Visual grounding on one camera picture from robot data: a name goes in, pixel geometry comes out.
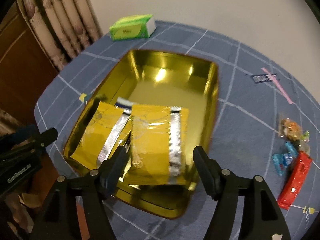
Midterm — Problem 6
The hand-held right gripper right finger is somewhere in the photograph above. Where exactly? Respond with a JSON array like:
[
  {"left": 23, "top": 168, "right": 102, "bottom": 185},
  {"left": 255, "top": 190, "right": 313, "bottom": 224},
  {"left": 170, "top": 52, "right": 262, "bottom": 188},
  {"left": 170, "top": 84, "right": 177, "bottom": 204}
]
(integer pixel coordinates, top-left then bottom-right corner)
[{"left": 193, "top": 145, "right": 292, "bottom": 240}]

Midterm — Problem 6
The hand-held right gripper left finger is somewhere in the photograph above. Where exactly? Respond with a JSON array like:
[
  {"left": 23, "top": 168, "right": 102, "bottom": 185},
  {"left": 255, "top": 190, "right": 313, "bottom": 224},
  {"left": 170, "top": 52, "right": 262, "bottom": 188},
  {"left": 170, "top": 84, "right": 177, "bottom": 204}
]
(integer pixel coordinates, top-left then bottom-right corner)
[{"left": 30, "top": 145, "right": 130, "bottom": 240}]

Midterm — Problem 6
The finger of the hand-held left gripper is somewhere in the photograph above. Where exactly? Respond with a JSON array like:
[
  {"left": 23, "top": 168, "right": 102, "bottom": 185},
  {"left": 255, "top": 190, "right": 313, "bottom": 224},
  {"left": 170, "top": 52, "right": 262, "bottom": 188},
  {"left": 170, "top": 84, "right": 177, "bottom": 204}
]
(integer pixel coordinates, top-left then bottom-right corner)
[
  {"left": 0, "top": 128, "right": 58, "bottom": 170},
  {"left": 0, "top": 124, "right": 38, "bottom": 145}
]

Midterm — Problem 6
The yellow snack packet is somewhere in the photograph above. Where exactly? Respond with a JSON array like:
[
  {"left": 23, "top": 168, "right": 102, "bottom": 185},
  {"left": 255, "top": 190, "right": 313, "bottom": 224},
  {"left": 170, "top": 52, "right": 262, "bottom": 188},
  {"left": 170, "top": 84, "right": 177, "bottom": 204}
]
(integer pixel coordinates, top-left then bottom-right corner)
[{"left": 70, "top": 101, "right": 132, "bottom": 170}]

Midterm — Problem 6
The yellow clear-window nut packet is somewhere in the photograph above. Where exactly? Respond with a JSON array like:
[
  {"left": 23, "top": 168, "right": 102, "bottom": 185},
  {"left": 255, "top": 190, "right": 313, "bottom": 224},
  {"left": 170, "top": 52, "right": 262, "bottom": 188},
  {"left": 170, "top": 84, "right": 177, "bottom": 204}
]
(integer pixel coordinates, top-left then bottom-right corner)
[{"left": 124, "top": 104, "right": 190, "bottom": 185}]

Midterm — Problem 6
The blue cracker packet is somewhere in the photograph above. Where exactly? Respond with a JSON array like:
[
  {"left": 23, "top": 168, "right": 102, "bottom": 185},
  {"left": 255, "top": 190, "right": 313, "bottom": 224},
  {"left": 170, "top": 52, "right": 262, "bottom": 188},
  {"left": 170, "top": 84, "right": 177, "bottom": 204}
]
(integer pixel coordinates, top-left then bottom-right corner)
[{"left": 115, "top": 97, "right": 134, "bottom": 110}]

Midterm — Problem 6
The blue candy wrapper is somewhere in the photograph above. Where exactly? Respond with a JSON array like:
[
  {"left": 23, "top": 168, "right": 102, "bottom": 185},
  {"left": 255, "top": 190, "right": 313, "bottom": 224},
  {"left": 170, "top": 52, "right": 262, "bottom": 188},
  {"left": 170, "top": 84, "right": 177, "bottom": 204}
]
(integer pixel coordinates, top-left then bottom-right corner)
[
  {"left": 272, "top": 153, "right": 297, "bottom": 176},
  {"left": 284, "top": 141, "right": 300, "bottom": 157}
]

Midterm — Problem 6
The gold tin box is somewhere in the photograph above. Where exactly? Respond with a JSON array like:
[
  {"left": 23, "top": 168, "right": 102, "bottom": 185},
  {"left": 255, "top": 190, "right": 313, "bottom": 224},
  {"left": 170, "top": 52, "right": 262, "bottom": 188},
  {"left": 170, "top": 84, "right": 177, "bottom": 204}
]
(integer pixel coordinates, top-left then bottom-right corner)
[{"left": 62, "top": 49, "right": 220, "bottom": 219}]

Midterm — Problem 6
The red snack packet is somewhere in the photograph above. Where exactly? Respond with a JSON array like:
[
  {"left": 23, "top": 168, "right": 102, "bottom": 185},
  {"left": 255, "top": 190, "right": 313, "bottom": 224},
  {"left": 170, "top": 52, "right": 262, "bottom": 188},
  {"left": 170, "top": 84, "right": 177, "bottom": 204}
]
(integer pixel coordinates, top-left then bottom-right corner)
[{"left": 277, "top": 151, "right": 312, "bottom": 210}]

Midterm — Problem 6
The clear mixed nut packet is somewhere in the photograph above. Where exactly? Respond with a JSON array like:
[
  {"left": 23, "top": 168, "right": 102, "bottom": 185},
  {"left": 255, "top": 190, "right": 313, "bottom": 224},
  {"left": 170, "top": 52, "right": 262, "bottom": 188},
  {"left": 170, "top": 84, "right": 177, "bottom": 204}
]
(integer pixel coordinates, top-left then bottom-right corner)
[{"left": 279, "top": 118, "right": 302, "bottom": 141}]

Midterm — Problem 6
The green small snack packet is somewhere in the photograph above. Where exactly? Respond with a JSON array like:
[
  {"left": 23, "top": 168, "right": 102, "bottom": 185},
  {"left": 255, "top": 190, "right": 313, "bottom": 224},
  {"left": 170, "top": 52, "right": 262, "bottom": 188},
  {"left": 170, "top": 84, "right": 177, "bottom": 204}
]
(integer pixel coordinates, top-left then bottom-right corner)
[{"left": 299, "top": 130, "right": 311, "bottom": 154}]

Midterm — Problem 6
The blue checked cloth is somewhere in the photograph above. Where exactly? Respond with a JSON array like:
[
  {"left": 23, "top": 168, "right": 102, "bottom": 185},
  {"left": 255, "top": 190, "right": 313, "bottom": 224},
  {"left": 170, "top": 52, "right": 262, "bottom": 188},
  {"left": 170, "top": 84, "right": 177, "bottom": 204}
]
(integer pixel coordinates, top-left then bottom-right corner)
[{"left": 34, "top": 20, "right": 320, "bottom": 240}]

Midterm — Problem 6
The wooden cabinet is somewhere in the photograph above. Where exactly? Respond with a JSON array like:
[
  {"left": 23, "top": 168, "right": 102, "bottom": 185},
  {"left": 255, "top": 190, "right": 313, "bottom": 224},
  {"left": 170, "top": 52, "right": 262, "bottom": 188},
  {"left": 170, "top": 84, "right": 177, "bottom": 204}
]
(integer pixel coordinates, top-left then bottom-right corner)
[{"left": 0, "top": 5, "right": 63, "bottom": 120}]

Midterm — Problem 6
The patterned curtain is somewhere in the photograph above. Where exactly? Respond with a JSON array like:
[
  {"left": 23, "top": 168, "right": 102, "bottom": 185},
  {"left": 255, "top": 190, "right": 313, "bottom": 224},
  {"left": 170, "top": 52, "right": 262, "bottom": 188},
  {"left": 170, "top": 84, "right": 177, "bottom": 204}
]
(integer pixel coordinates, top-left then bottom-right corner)
[{"left": 15, "top": 0, "right": 104, "bottom": 73}]

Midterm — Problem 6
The green tissue pack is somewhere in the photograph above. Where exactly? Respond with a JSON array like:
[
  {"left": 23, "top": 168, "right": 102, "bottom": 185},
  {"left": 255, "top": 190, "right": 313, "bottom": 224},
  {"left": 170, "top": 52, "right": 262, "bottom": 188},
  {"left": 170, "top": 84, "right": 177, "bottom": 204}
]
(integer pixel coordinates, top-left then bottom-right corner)
[{"left": 109, "top": 14, "right": 157, "bottom": 41}]

